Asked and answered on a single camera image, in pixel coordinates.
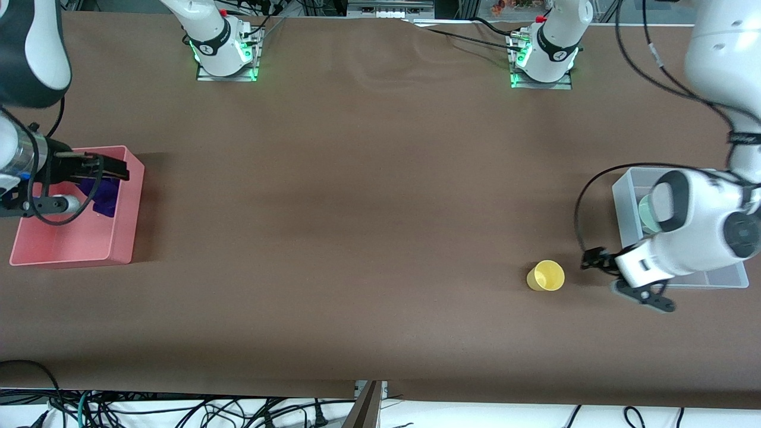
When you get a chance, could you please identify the purple microfibre cloth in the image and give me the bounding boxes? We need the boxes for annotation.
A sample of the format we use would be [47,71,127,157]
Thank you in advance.
[77,177,121,218]

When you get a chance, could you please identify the yellow plastic cup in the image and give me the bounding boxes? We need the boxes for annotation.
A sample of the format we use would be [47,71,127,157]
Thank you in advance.
[527,260,565,292]

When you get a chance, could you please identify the clear plastic bin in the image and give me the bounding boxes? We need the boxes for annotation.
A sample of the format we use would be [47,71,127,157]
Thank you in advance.
[612,167,750,290]

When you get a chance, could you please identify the pink plastic bin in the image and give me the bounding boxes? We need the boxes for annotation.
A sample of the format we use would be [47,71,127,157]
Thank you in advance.
[9,146,145,267]

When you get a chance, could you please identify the brown table cover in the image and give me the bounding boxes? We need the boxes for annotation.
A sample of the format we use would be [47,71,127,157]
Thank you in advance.
[0,11,761,400]

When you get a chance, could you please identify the orange patterned object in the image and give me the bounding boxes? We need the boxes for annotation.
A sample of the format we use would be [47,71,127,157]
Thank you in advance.
[490,0,537,14]

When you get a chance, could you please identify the white power strip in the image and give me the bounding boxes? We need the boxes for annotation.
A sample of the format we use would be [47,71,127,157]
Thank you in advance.
[347,0,436,19]

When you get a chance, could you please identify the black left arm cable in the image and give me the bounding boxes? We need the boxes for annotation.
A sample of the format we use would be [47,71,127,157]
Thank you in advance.
[573,0,761,257]

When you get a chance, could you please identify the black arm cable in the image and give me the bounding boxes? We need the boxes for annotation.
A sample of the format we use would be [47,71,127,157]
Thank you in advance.
[573,0,761,257]
[23,95,106,227]

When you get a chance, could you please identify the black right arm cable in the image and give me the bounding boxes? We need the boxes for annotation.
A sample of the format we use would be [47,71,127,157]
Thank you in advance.
[23,95,106,227]

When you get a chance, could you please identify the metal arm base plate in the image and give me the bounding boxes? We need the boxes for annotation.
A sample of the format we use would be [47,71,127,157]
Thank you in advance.
[196,27,260,83]
[510,33,573,90]

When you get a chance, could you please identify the black base cable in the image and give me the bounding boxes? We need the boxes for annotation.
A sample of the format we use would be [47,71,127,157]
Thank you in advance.
[240,14,287,46]

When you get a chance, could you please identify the black cable with white label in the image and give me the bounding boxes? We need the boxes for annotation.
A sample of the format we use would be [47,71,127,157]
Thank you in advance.
[639,23,761,129]

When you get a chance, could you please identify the thick black floor cable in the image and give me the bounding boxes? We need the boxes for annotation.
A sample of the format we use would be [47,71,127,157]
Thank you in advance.
[0,359,63,428]

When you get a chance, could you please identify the metal stand bracket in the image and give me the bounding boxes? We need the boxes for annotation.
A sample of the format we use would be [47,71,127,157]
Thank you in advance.
[354,380,389,401]

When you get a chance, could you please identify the black table cable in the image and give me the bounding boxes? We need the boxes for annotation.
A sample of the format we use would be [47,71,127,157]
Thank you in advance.
[471,17,526,39]
[409,20,519,51]

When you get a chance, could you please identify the black floor cable tangle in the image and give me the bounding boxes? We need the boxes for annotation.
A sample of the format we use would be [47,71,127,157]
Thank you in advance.
[89,395,357,428]

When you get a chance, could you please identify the grey stand post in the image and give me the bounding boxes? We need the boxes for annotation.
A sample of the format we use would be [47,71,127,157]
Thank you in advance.
[344,380,383,428]

